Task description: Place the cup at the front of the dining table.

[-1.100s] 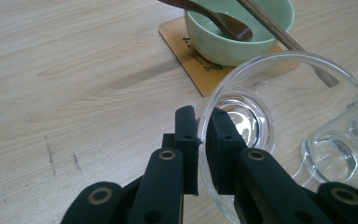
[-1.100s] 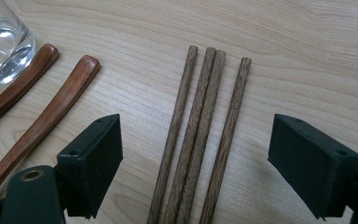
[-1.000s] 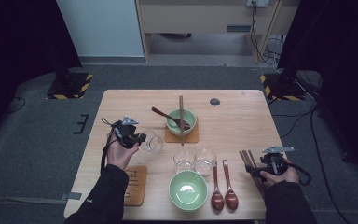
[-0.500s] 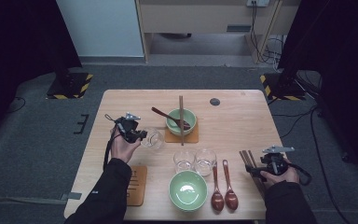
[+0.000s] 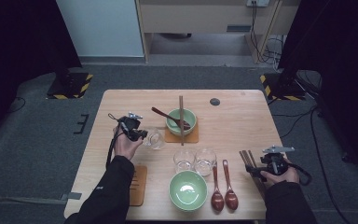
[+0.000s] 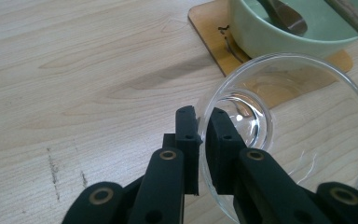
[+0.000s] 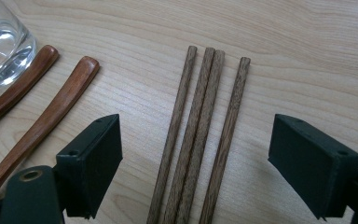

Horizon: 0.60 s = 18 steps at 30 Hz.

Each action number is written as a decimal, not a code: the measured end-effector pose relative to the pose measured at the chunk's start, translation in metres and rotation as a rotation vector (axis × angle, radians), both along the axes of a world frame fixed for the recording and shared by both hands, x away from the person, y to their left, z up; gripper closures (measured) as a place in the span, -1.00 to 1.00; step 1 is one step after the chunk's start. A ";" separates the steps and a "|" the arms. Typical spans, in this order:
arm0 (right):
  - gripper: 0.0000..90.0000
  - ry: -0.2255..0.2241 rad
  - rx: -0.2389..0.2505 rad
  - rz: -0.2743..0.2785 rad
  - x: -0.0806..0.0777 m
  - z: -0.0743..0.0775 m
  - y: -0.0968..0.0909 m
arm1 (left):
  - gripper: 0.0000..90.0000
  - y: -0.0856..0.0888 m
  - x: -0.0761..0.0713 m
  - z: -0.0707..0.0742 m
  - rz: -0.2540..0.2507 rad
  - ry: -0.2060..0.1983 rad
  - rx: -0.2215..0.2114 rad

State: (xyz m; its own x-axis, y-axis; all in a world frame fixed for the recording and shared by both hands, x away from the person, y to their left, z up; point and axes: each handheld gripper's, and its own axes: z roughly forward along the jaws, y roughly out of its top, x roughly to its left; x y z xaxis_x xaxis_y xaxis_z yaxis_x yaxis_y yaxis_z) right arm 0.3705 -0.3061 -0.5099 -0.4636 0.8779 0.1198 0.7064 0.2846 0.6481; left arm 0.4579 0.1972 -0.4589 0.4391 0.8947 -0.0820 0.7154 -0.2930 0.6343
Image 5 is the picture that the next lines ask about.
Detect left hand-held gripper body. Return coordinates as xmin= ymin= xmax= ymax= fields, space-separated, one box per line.
xmin=117 ymin=111 xmax=145 ymax=142

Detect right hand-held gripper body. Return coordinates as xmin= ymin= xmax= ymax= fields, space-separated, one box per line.
xmin=258 ymin=145 xmax=296 ymax=175

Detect bundle of wooden chopsticks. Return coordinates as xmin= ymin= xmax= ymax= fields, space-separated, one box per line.
xmin=238 ymin=149 xmax=268 ymax=201

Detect clear drinking glass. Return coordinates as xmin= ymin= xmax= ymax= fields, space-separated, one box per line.
xmin=172 ymin=148 xmax=198 ymax=174
xmin=142 ymin=127 xmax=167 ymax=151
xmin=195 ymin=147 xmax=218 ymax=177

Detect reddish brown wooden spoon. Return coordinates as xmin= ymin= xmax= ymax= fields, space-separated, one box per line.
xmin=210 ymin=161 xmax=226 ymax=214
xmin=222 ymin=159 xmax=240 ymax=212
xmin=150 ymin=105 xmax=192 ymax=132

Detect green ceramic bowl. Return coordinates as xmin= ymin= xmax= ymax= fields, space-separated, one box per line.
xmin=165 ymin=107 xmax=198 ymax=137
xmin=168 ymin=169 xmax=210 ymax=214

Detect slotted wooden coaster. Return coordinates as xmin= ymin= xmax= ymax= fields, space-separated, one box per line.
xmin=128 ymin=164 xmax=148 ymax=207
xmin=164 ymin=122 xmax=200 ymax=145

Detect person's left hand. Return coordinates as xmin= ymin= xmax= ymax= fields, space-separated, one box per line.
xmin=113 ymin=125 xmax=145 ymax=161

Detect person's right hand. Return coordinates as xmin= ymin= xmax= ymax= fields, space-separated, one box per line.
xmin=259 ymin=158 xmax=301 ymax=189

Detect black yellow-striped stand base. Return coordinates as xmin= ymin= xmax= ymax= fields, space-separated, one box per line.
xmin=259 ymin=73 xmax=308 ymax=102
xmin=46 ymin=72 xmax=94 ymax=101

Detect grey tape strip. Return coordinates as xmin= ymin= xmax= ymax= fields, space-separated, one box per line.
xmin=60 ymin=191 xmax=83 ymax=202

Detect white cabinet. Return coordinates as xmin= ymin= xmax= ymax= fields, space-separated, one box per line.
xmin=55 ymin=0 xmax=145 ymax=59

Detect black curtain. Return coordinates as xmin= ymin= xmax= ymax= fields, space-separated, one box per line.
xmin=277 ymin=0 xmax=358 ymax=185
xmin=0 ymin=0 xmax=84 ymax=139

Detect beige wooden desk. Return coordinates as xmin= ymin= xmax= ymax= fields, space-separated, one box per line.
xmin=134 ymin=0 xmax=301 ymax=65

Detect left hand-held gripper cable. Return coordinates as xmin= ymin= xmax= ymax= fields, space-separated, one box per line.
xmin=104 ymin=112 xmax=129 ymax=171

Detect hand-held gripper cable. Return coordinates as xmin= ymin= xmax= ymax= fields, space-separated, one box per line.
xmin=286 ymin=162 xmax=313 ymax=188
xmin=104 ymin=112 xmax=129 ymax=171

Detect right hand-held gripper cable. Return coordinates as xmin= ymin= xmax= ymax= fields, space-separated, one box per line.
xmin=286 ymin=162 xmax=313 ymax=188

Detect black floor cables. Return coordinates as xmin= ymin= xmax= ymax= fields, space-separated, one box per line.
xmin=267 ymin=69 xmax=352 ymax=224

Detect thin black floor cable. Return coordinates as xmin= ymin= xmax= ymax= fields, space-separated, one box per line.
xmin=0 ymin=96 xmax=27 ymax=119

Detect black cables under desk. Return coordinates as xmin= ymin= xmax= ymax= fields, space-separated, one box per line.
xmin=249 ymin=1 xmax=285 ymax=71

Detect white wall socket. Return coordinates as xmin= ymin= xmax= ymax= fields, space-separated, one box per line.
xmin=246 ymin=0 xmax=270 ymax=7

